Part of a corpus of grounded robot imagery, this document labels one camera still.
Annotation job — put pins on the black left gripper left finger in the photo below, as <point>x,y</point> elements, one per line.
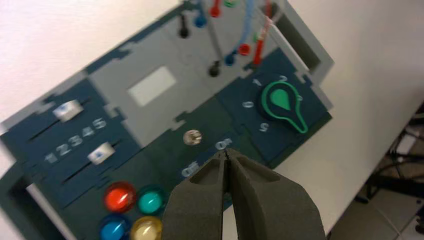
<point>195,205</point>

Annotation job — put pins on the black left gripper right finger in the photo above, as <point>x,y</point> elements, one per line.
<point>271,208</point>

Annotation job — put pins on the black green rotary knob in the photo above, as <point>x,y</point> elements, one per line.
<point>281,99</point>

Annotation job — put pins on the teal dome button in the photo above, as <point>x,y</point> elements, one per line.
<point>150,202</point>

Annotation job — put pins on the yellow dome button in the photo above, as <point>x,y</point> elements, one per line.
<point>146,229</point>

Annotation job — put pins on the red dome button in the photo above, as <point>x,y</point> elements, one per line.
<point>120,197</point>

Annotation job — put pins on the blue dome button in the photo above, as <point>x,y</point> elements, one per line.
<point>114,228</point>

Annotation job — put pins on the blue grey control box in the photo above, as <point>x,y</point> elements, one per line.
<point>205,112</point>

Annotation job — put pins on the black banana plug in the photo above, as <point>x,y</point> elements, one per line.
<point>183,29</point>
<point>214,69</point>

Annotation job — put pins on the blue banana plug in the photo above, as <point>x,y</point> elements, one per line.
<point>229,59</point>
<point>200,20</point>

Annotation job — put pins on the red banana plug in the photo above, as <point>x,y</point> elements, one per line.
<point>257,53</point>
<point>215,10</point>
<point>268,8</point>

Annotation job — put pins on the red banana socket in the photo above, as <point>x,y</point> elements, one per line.
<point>244,49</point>

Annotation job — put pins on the green banana socket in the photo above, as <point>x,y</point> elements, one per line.
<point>230,2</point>
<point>255,36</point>

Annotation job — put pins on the silver toggle switch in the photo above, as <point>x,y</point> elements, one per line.
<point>192,137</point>

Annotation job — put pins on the black metal stand frame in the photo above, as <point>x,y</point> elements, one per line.
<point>394,182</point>

